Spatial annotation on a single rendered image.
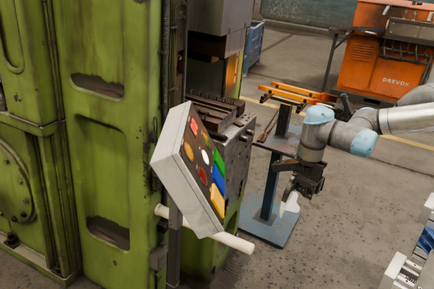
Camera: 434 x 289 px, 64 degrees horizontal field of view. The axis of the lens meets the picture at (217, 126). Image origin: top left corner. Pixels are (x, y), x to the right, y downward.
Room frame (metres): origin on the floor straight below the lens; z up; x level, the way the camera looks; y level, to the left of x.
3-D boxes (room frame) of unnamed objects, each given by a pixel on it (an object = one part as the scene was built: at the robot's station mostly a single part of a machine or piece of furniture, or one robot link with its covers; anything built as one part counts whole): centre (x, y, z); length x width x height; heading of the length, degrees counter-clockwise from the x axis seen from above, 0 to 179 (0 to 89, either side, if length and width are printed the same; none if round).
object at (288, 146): (1.91, -0.40, 0.67); 0.40 x 0.30 x 0.02; 154
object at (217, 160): (1.00, -0.02, 1.01); 0.07 x 0.05 x 0.07; 1
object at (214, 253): (1.59, 0.13, 0.23); 0.55 x 0.37 x 0.47; 66
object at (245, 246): (1.10, 0.01, 0.62); 0.44 x 0.05 x 0.05; 66
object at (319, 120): (0.89, -0.28, 1.23); 0.09 x 0.08 x 0.11; 58
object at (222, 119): (1.53, 0.15, 0.96); 0.42 x 0.20 x 0.09; 66
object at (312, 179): (0.88, -0.28, 1.07); 0.09 x 0.08 x 0.12; 50
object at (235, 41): (1.53, 0.15, 1.32); 0.42 x 0.20 x 0.10; 66
